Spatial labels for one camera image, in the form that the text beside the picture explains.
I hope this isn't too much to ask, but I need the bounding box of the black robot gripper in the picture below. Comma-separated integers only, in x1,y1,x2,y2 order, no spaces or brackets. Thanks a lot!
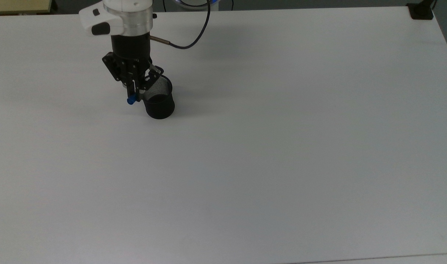
101,34,165,103

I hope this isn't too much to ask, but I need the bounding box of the black mesh pen cup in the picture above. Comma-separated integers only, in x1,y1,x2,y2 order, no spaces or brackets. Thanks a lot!
141,74,176,120

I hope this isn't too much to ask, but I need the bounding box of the yellow wooden table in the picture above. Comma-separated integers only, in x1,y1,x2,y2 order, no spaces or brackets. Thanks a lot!
0,0,54,15

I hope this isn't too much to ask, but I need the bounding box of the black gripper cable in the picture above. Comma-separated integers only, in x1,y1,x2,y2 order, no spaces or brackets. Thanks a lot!
149,0,212,50

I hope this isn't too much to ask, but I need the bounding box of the black table clamp mount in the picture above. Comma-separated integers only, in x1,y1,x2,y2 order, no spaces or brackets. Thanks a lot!
407,0,438,20

